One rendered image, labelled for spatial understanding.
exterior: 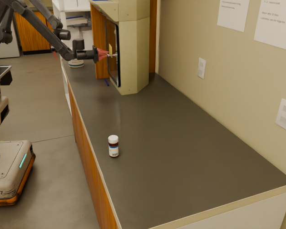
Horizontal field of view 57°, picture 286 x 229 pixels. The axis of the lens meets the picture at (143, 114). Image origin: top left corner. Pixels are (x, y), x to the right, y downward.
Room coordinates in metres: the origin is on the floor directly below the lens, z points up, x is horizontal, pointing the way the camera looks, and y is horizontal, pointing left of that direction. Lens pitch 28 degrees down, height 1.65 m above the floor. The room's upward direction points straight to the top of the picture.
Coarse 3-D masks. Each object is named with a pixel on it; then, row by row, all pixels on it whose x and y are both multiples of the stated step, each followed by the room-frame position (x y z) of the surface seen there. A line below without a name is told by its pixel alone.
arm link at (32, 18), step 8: (16, 8) 1.57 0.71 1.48; (24, 8) 1.59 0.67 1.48; (24, 16) 1.60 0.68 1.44; (32, 16) 1.61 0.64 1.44; (32, 24) 1.61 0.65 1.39; (40, 24) 1.61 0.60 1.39; (40, 32) 1.61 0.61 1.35; (48, 32) 1.61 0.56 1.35; (48, 40) 1.61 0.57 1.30; (56, 40) 1.61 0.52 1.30; (56, 48) 1.61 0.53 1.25; (64, 48) 1.61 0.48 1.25; (64, 56) 1.61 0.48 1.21
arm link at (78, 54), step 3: (75, 51) 1.63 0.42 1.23; (78, 51) 1.63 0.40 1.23; (81, 51) 1.64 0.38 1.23; (75, 54) 1.63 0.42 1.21; (78, 54) 1.62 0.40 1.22; (81, 54) 1.62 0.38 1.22; (84, 54) 1.63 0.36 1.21; (75, 57) 1.63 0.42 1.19; (78, 57) 1.61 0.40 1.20; (81, 57) 1.62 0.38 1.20; (84, 57) 1.63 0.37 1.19
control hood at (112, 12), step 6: (90, 0) 1.80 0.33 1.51; (96, 0) 1.77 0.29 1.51; (102, 0) 1.77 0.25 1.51; (108, 0) 1.77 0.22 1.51; (96, 6) 1.74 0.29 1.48; (102, 6) 1.59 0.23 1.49; (108, 6) 1.60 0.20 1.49; (114, 6) 1.61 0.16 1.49; (108, 12) 1.60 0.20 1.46; (114, 12) 1.61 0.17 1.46; (114, 18) 1.61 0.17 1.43
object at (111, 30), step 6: (108, 24) 1.81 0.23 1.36; (114, 24) 1.66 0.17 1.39; (108, 30) 1.82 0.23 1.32; (114, 30) 1.66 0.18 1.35; (108, 36) 1.83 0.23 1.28; (114, 36) 1.67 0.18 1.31; (108, 42) 1.84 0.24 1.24; (114, 42) 1.68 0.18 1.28; (108, 48) 1.85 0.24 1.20; (114, 48) 1.68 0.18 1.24; (108, 60) 1.87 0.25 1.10; (114, 60) 1.70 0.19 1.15; (108, 66) 1.88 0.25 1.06; (114, 66) 1.70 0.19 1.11; (108, 72) 1.89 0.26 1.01; (114, 72) 1.71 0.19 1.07; (114, 78) 1.72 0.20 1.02
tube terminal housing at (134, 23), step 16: (112, 0) 1.75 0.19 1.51; (128, 0) 1.64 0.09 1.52; (144, 0) 1.76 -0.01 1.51; (128, 16) 1.64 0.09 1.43; (144, 16) 1.76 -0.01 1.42; (128, 32) 1.64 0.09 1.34; (144, 32) 1.77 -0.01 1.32; (128, 48) 1.64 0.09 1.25; (144, 48) 1.77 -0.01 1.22; (128, 64) 1.64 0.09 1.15; (144, 64) 1.77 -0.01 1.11; (112, 80) 1.84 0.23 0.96; (128, 80) 1.64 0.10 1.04; (144, 80) 1.77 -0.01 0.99
